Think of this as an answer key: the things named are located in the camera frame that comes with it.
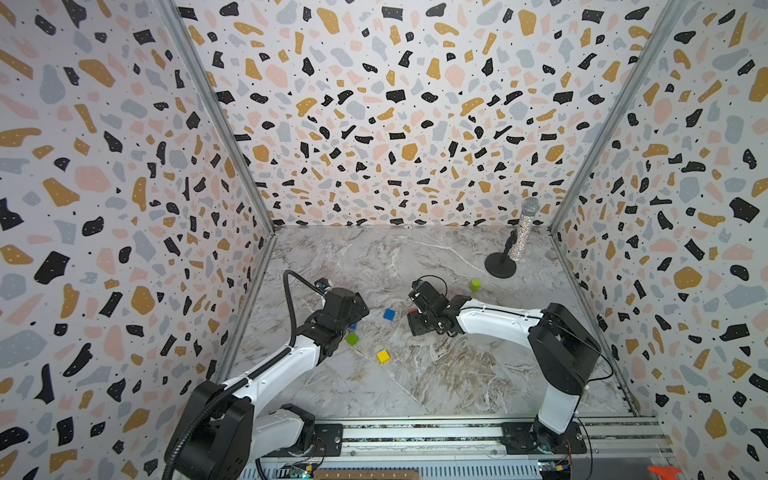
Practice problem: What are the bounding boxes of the wooden strip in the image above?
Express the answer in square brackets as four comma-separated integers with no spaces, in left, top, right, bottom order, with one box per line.
[313,469,420,480]

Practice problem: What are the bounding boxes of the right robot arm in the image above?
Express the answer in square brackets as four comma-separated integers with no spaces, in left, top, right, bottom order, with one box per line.
[407,279,602,452]

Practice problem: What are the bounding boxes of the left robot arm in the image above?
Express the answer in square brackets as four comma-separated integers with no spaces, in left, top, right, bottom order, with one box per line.
[162,287,370,479]

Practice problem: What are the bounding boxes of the red clamp handle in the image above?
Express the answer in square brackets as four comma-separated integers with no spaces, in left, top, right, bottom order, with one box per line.
[647,465,682,480]

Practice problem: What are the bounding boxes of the aluminium mounting rail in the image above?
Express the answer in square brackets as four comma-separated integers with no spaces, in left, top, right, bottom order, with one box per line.
[237,417,679,479]

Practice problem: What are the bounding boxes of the glitter microphone on stand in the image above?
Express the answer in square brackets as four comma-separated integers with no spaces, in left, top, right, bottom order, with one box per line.
[484,197,539,279]

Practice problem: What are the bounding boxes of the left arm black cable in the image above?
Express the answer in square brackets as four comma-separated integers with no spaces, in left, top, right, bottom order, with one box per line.
[281,269,328,349]

